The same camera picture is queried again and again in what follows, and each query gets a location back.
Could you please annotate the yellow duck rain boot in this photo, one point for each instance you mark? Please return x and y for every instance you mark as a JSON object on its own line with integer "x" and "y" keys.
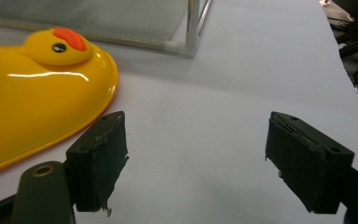
{"x": 43, "y": 109}

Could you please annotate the metal mesh shoe rack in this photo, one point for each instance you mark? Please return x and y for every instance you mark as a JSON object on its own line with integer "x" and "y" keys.
{"x": 105, "y": 21}

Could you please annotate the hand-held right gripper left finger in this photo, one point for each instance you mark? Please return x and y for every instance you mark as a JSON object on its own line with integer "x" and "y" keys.
{"x": 99, "y": 161}

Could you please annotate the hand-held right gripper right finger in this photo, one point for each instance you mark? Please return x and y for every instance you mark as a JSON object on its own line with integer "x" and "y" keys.
{"x": 304, "y": 161}

